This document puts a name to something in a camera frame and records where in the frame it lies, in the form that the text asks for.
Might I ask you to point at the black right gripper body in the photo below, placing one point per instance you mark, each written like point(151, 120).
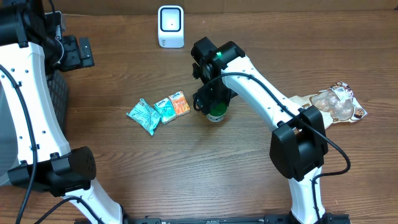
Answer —
point(217, 93)

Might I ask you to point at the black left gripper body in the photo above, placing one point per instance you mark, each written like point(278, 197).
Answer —
point(70, 54)

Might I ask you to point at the green lid jar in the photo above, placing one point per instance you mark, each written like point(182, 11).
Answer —
point(217, 113)

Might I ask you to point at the orange tissue pack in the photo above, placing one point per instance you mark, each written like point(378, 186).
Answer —
point(179, 103)

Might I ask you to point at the teal tissue pack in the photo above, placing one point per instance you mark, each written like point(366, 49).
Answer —
point(166, 110)

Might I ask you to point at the mint green wipes pack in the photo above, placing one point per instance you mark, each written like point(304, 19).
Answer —
point(145, 115)

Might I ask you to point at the brown snack bag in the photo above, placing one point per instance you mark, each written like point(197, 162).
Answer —
point(337, 104)

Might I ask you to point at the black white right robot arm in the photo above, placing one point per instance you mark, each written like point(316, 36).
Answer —
point(298, 139)

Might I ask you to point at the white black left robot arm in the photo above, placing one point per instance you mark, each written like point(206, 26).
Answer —
point(34, 50)

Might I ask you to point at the white barcode scanner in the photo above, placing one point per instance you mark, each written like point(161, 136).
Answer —
point(170, 26)

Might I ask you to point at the grey plastic basket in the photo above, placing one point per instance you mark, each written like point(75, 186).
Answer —
point(59, 95)

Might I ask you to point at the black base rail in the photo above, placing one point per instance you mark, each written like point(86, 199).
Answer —
point(217, 221)

